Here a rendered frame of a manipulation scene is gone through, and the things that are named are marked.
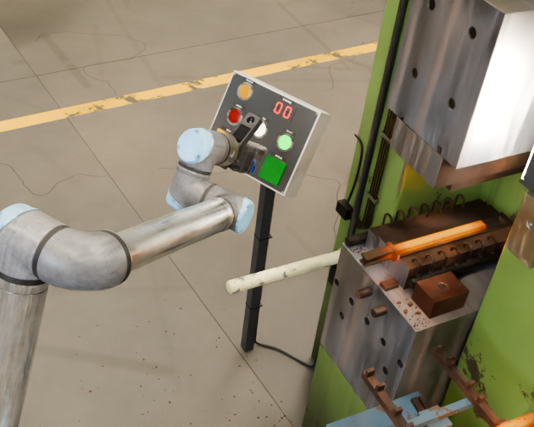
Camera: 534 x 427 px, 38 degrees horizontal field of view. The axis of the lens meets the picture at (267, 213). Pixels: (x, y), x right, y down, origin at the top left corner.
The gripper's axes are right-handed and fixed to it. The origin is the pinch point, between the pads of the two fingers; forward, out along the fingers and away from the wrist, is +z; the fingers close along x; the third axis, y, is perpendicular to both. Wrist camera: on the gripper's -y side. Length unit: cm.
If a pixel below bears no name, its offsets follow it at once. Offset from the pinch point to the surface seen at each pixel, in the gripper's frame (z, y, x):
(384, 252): 3.2, 10.7, 45.7
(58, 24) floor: 187, 21, -278
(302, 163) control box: 13.3, 0.8, 7.1
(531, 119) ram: -5, -37, 66
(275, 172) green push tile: 10.3, 6.6, 1.7
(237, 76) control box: 11.0, -14.4, -24.5
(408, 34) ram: -16, -44, 33
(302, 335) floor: 91, 77, 4
